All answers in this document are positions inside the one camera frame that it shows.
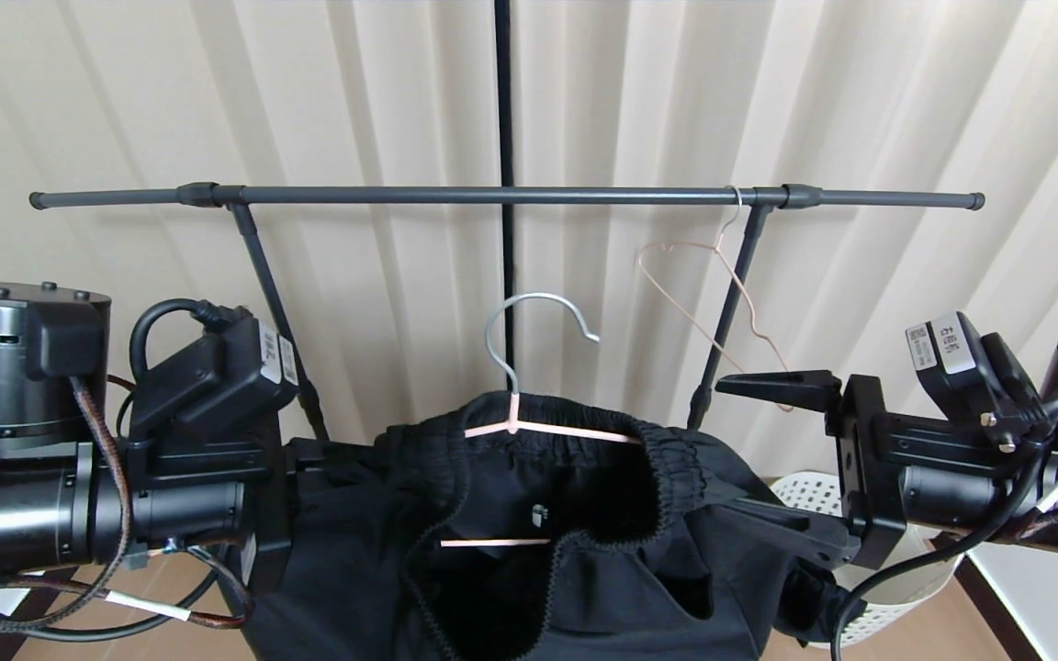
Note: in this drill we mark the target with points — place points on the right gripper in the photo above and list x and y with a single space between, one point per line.
860 477

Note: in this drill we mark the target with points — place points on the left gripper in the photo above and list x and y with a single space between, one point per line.
263 514

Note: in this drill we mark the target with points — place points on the black shorts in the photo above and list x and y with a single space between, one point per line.
354 551

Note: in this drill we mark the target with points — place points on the pink clothes hanger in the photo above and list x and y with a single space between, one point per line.
718 246
512 413

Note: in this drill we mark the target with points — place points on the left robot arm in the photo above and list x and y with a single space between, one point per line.
5 349

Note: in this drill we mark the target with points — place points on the white laundry basket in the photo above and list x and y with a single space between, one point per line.
906 569

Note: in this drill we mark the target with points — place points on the black clothes rack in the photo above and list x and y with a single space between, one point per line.
400 195

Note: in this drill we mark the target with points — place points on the black garment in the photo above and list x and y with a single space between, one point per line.
823 606

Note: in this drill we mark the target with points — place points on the white curtain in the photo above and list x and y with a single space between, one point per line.
217 92
860 92

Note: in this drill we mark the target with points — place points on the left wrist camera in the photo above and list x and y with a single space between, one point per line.
208 386

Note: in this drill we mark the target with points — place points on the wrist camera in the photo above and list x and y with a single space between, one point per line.
970 367
208 386

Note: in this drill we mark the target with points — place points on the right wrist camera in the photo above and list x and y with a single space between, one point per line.
970 367

